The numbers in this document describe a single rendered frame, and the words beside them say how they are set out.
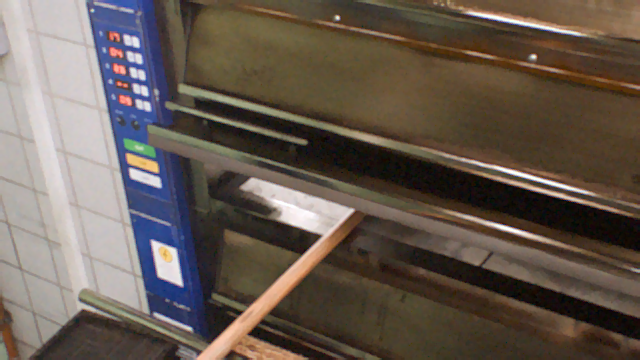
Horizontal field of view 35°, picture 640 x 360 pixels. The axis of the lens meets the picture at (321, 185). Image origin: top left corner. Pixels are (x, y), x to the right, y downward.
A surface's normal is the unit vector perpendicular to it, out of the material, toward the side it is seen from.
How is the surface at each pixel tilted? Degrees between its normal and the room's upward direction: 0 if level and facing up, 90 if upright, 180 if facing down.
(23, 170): 90
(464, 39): 90
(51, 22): 90
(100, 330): 0
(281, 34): 70
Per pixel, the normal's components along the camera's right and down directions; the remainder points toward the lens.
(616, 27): -0.55, 0.16
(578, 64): -0.56, 0.47
